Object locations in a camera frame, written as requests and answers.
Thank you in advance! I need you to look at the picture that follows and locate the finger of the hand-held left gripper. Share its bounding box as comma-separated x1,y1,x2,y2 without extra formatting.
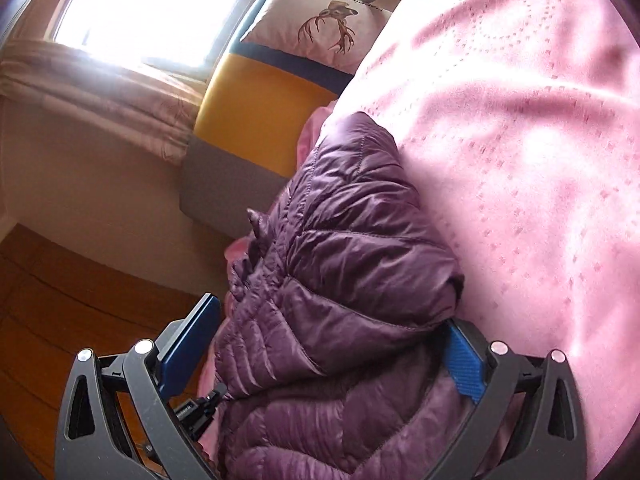
172,382,226,441

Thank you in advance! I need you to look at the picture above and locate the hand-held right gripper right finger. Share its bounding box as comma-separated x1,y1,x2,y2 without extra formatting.
430,317,587,480

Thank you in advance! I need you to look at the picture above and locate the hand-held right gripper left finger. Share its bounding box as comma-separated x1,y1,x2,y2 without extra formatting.
54,292,223,480

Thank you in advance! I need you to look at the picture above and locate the purple down jacket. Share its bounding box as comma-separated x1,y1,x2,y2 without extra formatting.
197,111,476,480

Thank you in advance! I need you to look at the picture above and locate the pink dotted blanket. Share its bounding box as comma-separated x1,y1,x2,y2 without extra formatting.
320,0,640,480

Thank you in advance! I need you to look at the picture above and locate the grey yellow blue headboard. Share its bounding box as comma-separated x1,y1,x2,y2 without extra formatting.
180,0,356,241

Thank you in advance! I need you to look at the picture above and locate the pink curtain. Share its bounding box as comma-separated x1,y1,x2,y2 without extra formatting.
0,40,206,163

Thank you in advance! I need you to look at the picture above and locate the window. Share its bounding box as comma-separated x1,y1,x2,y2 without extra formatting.
52,0,271,68

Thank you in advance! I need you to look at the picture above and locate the deer print pillow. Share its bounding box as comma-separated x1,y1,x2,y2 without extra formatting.
240,0,396,73

